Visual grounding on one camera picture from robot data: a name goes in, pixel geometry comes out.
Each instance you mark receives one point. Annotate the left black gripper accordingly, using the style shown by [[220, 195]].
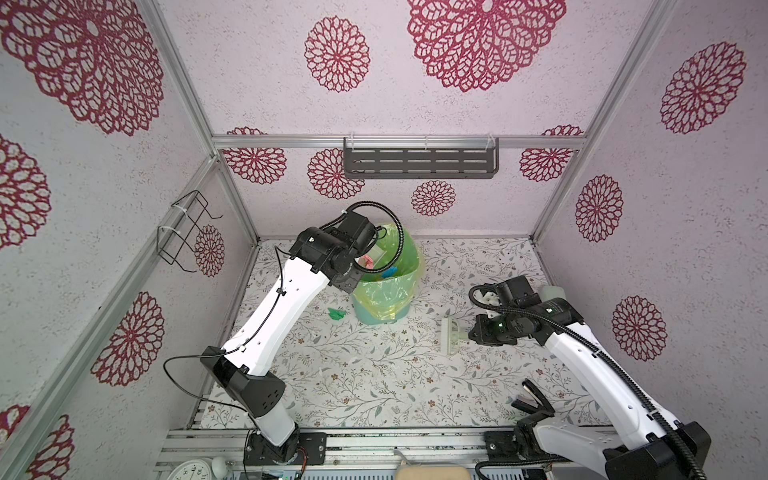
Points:
[[354, 281]]

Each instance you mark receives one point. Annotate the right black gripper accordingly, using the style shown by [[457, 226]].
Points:
[[480, 336]]

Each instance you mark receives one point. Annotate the pink paper scrap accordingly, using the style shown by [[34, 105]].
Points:
[[367, 262]]

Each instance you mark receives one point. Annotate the green bin with bag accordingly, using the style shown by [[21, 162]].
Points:
[[384, 301]]

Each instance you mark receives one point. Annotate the light green hand brush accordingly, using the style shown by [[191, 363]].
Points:
[[451, 336]]

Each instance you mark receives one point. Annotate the light green dustpan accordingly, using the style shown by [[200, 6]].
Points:
[[375, 251]]

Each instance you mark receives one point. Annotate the blue paper scrap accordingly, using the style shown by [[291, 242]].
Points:
[[389, 272]]

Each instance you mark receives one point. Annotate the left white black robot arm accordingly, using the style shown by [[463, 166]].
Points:
[[242, 365]]

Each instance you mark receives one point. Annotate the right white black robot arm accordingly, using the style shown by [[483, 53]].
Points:
[[643, 439]]

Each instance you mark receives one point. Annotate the green paper scrap left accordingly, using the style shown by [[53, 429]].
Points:
[[336, 314]]

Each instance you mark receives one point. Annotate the beige object at bottom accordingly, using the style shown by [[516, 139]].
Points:
[[411, 470]]

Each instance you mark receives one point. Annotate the white round gauge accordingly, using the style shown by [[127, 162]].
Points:
[[197, 469]]

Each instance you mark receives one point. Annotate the dark grey wall shelf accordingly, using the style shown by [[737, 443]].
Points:
[[425, 163]]

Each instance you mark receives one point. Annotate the black wire wall rack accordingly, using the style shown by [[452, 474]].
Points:
[[193, 243]]

